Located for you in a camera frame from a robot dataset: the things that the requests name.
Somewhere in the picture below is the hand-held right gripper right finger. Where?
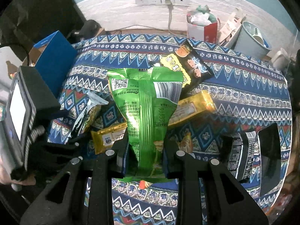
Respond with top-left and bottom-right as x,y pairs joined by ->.
163,136 -> 269,225

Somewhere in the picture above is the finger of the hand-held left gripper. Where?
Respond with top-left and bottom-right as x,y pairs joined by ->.
30,135 -> 83,169

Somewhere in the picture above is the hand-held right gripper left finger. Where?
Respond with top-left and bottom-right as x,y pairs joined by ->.
20,129 -> 132,225

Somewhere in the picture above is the blue-edged cardboard box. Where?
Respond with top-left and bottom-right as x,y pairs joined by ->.
29,31 -> 78,98

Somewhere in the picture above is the person's left hand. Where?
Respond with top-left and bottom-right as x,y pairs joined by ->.
0,156 -> 17,186

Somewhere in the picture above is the small orange snack packet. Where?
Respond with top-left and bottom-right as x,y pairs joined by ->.
178,131 -> 195,160

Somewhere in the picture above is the yellow snack packet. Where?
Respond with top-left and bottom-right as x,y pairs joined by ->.
91,122 -> 128,155
167,90 -> 217,130

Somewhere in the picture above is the silver green snack bag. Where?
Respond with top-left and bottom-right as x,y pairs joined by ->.
70,91 -> 110,139

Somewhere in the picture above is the black white-printed snack bag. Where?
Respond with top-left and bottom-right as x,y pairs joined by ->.
228,131 -> 258,184

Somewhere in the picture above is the black cylindrical device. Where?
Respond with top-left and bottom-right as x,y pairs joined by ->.
80,20 -> 102,39

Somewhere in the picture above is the blue patterned tablecloth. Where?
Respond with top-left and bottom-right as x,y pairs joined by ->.
46,33 -> 292,225

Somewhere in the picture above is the black yellow snack bag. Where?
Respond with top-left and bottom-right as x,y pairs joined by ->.
150,40 -> 215,95

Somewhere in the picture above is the red and white carton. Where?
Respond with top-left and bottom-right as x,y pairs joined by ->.
186,5 -> 220,44

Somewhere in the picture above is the light blue bin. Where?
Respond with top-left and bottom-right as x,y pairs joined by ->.
234,21 -> 273,59

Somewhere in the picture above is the white kettle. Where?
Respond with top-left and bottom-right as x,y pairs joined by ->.
272,48 -> 292,71

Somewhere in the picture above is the black office chair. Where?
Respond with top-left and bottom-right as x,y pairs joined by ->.
287,30 -> 300,113

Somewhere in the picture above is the grey power cable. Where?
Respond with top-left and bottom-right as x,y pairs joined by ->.
165,0 -> 186,38

